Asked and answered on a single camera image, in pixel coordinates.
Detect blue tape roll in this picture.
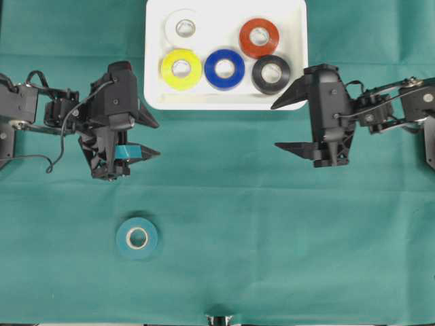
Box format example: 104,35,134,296
204,49,245,90

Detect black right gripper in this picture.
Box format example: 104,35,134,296
271,64,355,168

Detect red tape roll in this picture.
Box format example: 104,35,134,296
239,18,280,59

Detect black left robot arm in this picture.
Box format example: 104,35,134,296
1,61,159,181

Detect white tape roll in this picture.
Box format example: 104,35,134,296
164,9,200,48

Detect black tape roll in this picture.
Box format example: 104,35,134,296
251,55,291,95

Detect yellow tape roll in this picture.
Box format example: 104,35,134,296
160,49,203,91

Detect white plastic case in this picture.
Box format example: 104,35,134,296
143,1,308,110

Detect green tape roll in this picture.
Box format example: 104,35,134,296
116,217,158,260

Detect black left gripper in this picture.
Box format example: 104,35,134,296
79,61,160,180

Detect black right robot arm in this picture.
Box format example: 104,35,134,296
272,64,434,168

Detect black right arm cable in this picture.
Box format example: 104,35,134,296
334,81,425,120

